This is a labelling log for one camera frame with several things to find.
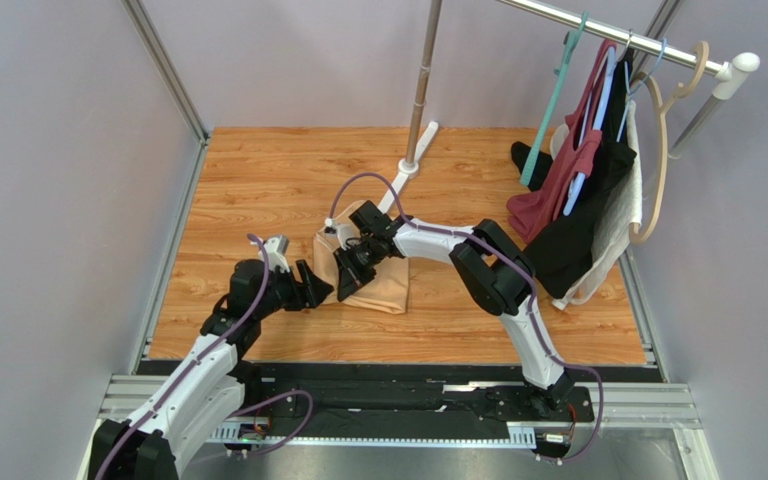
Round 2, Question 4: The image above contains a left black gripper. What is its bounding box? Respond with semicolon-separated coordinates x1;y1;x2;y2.
253;259;333;319

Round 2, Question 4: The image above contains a beige cloth napkin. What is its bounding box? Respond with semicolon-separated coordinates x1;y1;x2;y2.
312;228;410;315

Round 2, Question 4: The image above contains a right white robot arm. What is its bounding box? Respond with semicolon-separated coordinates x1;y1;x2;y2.
333;202;574;408

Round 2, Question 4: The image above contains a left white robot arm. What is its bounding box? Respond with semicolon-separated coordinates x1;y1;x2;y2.
88;259;334;479

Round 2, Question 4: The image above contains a maroon shirt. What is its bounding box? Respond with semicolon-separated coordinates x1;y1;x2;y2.
506;40;618;243

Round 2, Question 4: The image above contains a black garment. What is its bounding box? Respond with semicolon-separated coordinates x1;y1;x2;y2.
510;49;640;301

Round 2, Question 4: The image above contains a white towel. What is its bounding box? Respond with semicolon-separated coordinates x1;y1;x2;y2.
552;101;643;310

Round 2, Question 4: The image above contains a teal plastic hanger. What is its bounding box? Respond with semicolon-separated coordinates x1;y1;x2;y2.
520;11;589;186

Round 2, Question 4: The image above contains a light blue hanger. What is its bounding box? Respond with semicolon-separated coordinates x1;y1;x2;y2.
562;44;641;216

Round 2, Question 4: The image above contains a beige wooden hanger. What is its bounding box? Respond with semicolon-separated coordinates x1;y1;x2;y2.
629;41;710;244

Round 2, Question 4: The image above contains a metal clothes rack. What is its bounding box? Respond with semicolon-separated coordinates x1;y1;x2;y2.
378;1;761;212

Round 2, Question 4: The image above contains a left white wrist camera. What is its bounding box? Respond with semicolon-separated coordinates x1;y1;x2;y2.
248;234;291;273

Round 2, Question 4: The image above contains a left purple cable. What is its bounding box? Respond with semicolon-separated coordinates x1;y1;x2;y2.
94;232;315;480

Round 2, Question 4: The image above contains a purple cable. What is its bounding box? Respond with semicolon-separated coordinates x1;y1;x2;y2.
94;232;315;480
329;172;606;465

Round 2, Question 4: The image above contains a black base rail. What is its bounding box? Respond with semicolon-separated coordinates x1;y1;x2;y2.
137;359;665;441

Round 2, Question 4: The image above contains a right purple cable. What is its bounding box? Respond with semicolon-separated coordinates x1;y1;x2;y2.
329;172;606;465

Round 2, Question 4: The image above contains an aluminium frame post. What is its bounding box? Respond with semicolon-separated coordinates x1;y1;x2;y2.
121;0;210;145

